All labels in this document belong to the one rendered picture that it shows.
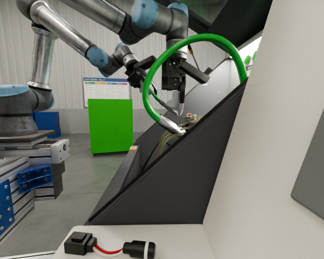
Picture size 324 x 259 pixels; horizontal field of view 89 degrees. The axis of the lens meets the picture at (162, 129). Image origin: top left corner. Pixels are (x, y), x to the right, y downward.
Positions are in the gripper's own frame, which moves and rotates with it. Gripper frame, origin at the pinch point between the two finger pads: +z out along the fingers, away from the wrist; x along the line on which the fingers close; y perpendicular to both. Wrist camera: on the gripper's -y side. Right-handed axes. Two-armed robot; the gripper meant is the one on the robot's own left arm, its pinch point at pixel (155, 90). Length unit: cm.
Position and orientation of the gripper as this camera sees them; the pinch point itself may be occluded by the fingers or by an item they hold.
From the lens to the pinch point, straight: 73.5
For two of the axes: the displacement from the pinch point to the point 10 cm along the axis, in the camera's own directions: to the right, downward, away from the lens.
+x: -5.4, -1.0, -8.3
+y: -6.9, 6.2, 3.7
